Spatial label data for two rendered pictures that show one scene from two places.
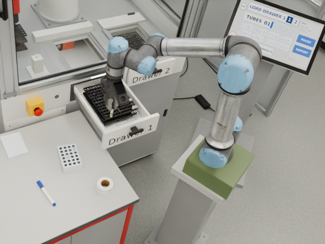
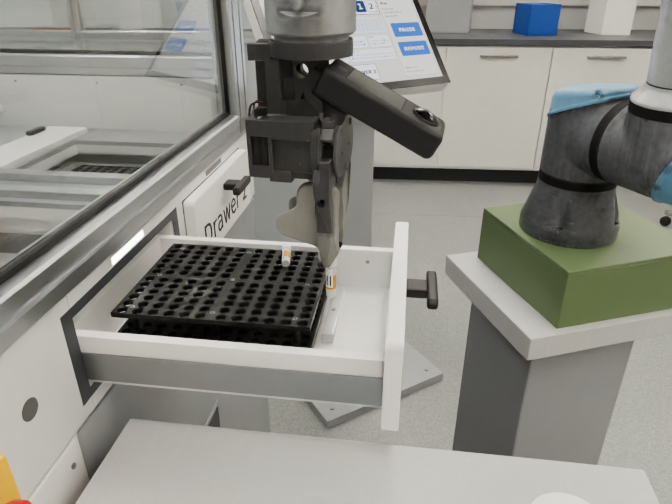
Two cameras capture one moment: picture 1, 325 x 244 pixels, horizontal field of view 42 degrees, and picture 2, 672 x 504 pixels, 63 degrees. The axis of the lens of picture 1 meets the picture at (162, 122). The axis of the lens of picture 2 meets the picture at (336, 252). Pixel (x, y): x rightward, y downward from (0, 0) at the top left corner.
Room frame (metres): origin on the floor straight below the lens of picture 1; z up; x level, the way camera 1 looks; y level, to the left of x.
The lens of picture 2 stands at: (0.89, 0.52, 1.23)
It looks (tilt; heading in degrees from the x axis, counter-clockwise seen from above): 27 degrees down; 323
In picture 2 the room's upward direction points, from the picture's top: straight up
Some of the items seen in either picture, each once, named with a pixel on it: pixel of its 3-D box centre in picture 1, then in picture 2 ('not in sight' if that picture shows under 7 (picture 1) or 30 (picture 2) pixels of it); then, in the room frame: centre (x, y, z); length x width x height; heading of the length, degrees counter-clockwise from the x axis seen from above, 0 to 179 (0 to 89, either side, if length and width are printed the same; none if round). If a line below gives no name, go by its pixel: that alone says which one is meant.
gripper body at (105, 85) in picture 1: (112, 81); (304, 110); (1.30, 0.25, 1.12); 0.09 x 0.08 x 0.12; 40
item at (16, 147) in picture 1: (14, 145); not in sight; (1.11, 0.61, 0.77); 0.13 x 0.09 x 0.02; 41
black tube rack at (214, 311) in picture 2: (109, 102); (234, 301); (1.43, 0.27, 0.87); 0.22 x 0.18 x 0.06; 45
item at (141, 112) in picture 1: (108, 102); (227, 304); (1.44, 0.28, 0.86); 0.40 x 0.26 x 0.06; 45
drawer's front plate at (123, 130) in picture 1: (130, 130); (396, 310); (1.29, 0.13, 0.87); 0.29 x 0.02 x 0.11; 135
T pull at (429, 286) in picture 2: (134, 129); (421, 288); (1.27, 0.11, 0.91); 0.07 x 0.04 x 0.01; 135
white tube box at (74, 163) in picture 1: (69, 157); not in sight; (1.12, 0.36, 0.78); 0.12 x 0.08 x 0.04; 34
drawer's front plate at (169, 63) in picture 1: (151, 71); (222, 201); (1.74, 0.13, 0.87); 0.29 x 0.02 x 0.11; 135
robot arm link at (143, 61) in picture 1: (142, 60); not in sight; (1.29, 0.14, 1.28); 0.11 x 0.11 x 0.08; 77
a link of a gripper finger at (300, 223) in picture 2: (107, 100); (306, 227); (1.29, 0.26, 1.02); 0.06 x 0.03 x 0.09; 40
